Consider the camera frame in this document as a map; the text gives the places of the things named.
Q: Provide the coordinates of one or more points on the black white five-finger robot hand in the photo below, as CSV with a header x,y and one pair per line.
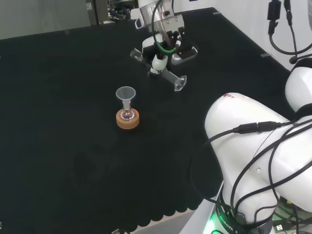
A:
x,y
184,54

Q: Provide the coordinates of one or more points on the clear glass graduated cylinder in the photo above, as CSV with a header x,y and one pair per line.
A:
x,y
173,78

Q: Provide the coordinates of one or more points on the translucent plastic funnel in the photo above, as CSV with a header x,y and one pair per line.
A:
x,y
125,93

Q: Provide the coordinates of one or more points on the clear round-bottom glass flask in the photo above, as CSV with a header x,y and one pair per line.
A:
x,y
127,114

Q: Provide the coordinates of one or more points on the black bench cloth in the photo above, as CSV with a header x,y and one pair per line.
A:
x,y
73,97

